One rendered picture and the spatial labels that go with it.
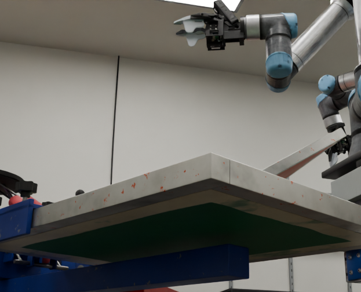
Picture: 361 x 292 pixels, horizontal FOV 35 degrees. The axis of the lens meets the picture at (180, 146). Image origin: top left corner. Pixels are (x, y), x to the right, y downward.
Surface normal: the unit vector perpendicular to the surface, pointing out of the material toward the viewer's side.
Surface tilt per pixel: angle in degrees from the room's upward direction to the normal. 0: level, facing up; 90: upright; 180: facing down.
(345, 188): 90
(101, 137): 90
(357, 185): 90
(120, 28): 180
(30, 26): 180
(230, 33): 82
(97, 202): 90
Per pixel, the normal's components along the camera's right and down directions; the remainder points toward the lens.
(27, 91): 0.22, -0.33
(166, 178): -0.73, -0.25
